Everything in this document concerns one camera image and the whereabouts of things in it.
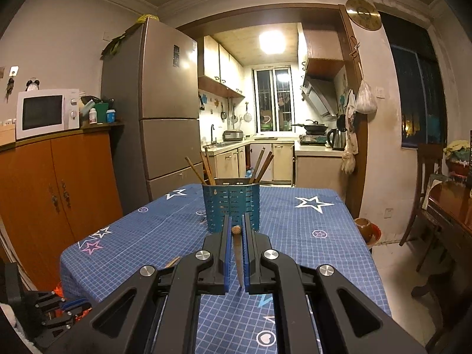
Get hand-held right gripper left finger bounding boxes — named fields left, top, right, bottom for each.
left=39, top=212, right=234, bottom=354

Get white microwave oven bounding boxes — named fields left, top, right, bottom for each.
left=15, top=88, right=81, bottom=141

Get dark wooden chair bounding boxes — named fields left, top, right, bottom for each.
left=400, top=142, right=445, bottom=246

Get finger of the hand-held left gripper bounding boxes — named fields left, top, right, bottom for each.
left=35, top=290, right=93, bottom=312
left=40, top=309, right=76, bottom=335

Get steel electric kettle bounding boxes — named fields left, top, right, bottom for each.
left=327, top=128, right=348, bottom=151

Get blue checked star tablecloth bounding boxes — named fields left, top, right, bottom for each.
left=59, top=182, right=392, bottom=354

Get brown upper kitchen cabinet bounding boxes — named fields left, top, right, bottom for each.
left=302, top=22, right=348, bottom=80

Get cream kitchen cabinets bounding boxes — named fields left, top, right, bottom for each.
left=198, top=36, right=246, bottom=99
left=201, top=138, right=346, bottom=189

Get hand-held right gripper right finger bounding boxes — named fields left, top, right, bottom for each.
left=241, top=213, right=430, bottom=354

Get dark wooden side table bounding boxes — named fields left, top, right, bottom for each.
left=411, top=178, right=472, bottom=353

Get gas stove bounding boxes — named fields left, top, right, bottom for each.
left=297, top=134, right=329, bottom=145

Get cream lower kitchen cabinets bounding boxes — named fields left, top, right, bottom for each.
left=201, top=138, right=346, bottom=189

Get black wok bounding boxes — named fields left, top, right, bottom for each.
left=290, top=119, right=329, bottom=135

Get square ceiling light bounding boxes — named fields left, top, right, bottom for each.
left=258, top=31, right=289, bottom=54

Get brown ceramic pot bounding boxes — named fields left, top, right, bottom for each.
left=353, top=217, right=383, bottom=246

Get steel range hood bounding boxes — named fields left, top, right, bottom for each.
left=300, top=73, right=342, bottom=119

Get white hanging plastic bag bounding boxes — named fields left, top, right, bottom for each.
left=355, top=79, right=379, bottom=115

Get round golden wall clock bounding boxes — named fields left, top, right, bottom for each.
left=345, top=0, right=382, bottom=30

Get cream upper kitchen cabinets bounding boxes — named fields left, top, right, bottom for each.
left=198, top=36, right=246, bottom=99

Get green leafy bundle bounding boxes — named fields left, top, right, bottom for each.
left=100, top=14, right=159, bottom=58

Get orange wooden cabinet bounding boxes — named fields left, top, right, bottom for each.
left=0, top=121, right=125, bottom=293

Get dark room window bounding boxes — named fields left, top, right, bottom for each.
left=379, top=11, right=449, bottom=149

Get silver refrigerator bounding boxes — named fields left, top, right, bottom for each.
left=100, top=16, right=202, bottom=213

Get wall hook with keys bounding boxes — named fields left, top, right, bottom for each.
left=4, top=65, right=19, bottom=101

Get hanging beige bags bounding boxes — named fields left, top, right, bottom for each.
left=341, top=88, right=360, bottom=175

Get teal perforated utensil holder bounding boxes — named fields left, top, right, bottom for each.
left=201, top=177, right=262, bottom=234

